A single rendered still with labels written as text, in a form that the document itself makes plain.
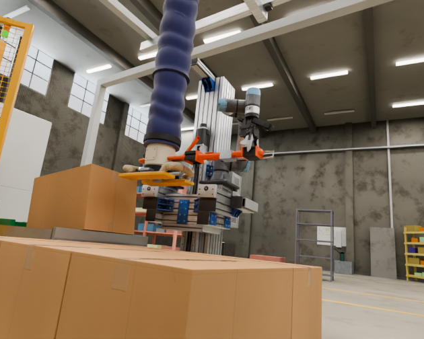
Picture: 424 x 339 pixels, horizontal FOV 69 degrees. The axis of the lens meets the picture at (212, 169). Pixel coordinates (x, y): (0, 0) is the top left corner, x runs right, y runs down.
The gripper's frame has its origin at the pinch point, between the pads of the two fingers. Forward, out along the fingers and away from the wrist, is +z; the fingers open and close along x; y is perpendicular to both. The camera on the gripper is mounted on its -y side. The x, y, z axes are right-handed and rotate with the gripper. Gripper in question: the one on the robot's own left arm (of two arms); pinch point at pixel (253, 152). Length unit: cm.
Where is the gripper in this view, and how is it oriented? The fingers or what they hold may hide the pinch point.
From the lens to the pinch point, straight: 156.4
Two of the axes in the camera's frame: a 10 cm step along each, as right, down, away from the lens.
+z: -0.9, 9.7, -2.4
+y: -8.6, 0.5, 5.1
